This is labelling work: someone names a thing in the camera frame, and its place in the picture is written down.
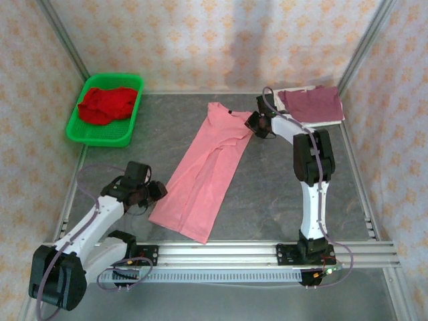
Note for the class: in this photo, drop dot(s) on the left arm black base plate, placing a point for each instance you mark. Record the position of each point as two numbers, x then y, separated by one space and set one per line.
150 255

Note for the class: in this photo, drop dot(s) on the aluminium mounting rail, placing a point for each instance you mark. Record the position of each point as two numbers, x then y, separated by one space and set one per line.
217 255

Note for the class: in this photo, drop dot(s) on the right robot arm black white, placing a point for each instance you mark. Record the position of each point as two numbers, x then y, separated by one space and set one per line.
312 160

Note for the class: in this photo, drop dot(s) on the white folded t-shirt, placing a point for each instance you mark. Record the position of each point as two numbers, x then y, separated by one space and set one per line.
321 123

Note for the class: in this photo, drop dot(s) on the green plastic basket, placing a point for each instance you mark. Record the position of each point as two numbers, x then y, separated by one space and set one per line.
100 133

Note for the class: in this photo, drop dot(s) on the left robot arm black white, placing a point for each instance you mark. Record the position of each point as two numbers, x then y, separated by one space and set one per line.
67 281

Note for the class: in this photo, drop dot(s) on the pink t-shirt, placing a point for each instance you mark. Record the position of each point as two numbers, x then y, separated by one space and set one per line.
207 160

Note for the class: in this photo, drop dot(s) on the aluminium frame post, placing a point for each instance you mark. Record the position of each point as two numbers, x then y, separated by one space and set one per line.
364 43
65 41

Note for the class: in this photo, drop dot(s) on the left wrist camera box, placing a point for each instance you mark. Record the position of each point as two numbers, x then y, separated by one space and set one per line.
147 174

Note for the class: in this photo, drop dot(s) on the red t-shirt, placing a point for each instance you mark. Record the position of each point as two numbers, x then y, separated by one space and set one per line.
107 103

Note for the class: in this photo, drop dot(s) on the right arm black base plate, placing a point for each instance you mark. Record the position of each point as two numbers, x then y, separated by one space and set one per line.
286 255

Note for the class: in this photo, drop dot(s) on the aluminium frame cross bar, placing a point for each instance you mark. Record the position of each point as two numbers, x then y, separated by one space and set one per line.
217 92

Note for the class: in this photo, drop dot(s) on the maroon folded t-shirt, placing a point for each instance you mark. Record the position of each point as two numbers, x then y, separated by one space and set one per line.
317 105

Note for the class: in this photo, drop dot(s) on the aluminium table side rail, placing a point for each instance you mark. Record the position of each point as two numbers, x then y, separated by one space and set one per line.
351 154
65 207

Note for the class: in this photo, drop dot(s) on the small circuit board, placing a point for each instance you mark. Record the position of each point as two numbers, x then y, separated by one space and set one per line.
331 270

